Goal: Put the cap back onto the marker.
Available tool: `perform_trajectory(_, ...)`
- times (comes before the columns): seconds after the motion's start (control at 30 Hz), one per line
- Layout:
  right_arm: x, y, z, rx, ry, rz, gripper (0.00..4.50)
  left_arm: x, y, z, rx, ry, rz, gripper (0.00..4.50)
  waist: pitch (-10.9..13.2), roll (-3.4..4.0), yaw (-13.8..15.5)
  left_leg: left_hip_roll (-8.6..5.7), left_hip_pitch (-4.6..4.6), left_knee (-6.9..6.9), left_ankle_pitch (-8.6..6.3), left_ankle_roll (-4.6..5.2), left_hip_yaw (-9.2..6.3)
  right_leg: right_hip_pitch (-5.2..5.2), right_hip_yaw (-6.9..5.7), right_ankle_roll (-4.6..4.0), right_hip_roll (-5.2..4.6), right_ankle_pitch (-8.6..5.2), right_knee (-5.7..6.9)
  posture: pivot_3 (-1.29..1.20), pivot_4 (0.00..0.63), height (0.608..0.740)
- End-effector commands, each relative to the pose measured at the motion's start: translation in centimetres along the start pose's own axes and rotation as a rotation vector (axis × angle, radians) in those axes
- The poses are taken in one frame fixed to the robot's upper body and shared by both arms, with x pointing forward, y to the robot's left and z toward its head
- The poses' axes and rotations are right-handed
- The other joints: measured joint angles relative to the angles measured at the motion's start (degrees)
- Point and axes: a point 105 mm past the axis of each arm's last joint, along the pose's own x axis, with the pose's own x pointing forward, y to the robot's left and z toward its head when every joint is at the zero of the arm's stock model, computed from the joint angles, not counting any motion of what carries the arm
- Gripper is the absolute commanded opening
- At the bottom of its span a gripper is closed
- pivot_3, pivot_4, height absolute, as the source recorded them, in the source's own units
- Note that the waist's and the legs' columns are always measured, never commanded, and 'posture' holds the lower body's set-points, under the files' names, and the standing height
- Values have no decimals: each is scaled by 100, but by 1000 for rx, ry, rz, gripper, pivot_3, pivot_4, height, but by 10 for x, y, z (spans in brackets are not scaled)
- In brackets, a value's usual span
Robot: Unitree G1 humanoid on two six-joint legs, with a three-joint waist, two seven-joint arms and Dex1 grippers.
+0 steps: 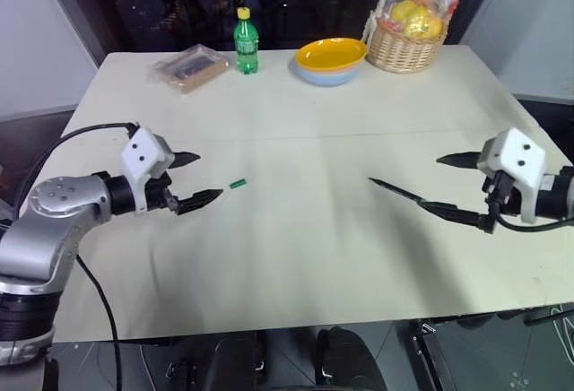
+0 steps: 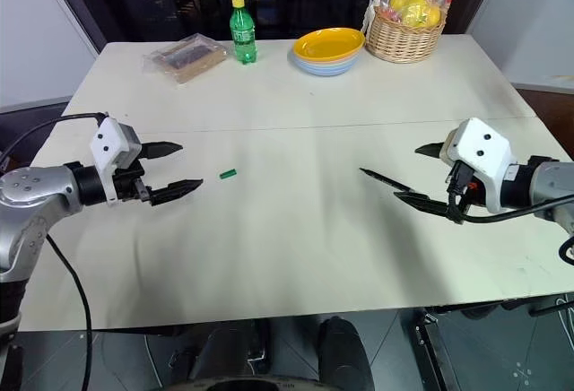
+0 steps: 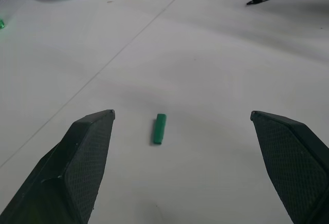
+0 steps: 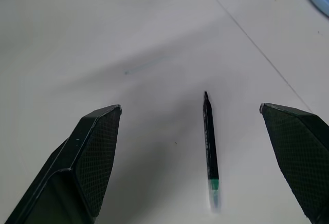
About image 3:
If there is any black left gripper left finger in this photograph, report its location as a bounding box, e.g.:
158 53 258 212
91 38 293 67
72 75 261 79
0 109 116 224

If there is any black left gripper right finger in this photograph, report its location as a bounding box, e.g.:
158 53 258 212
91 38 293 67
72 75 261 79
250 110 329 224

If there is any green marker cap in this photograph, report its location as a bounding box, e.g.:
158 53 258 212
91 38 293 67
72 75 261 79
152 113 167 146

